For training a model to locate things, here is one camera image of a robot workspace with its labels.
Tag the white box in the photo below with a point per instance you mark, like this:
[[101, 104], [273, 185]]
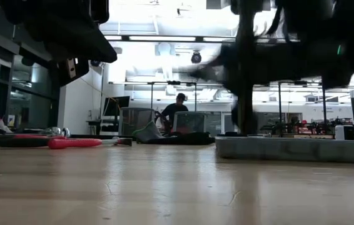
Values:
[[344, 132]]

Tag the grey plastic tool case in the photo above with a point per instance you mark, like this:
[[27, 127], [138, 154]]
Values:
[[289, 150]]

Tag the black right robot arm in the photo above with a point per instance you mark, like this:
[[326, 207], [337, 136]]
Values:
[[336, 18]]

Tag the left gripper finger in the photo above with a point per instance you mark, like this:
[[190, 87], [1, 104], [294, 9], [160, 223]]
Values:
[[81, 70], [80, 43]]

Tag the black stand frame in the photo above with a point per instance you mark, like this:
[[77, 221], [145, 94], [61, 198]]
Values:
[[279, 103]]

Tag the person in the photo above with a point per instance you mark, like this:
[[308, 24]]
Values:
[[175, 109]]

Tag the red bar tool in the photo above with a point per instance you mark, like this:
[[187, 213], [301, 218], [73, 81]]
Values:
[[73, 143]]

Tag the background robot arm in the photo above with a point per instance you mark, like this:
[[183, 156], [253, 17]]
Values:
[[341, 120], [277, 128]]

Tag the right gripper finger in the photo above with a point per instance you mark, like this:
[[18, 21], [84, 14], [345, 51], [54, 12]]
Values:
[[205, 71], [245, 109]]

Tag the dark desk monitor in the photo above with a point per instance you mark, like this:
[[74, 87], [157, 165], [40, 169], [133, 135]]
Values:
[[116, 104]]

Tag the ceiling light strip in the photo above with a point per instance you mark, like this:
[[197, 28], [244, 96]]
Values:
[[217, 39], [113, 37], [161, 38]]

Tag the black red-tipped long tool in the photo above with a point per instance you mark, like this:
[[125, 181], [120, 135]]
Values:
[[20, 142]]

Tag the shiny metal object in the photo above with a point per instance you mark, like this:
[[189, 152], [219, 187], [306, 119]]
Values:
[[56, 131]]

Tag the red storage rack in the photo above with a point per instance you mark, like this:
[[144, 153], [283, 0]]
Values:
[[305, 128]]

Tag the black ceiling spotlight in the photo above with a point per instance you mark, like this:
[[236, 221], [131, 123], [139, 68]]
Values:
[[196, 57]]

